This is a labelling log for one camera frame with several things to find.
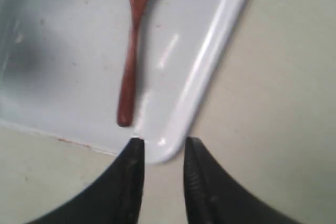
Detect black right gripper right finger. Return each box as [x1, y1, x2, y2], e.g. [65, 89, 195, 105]
[183, 137, 318, 224]

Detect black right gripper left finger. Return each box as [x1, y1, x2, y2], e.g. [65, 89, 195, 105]
[32, 138, 144, 223]

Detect dark brown wooden spoon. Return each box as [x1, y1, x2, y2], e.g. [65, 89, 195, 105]
[117, 0, 149, 127]

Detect white rectangular tray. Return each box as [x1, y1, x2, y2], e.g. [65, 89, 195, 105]
[1, 0, 246, 163]

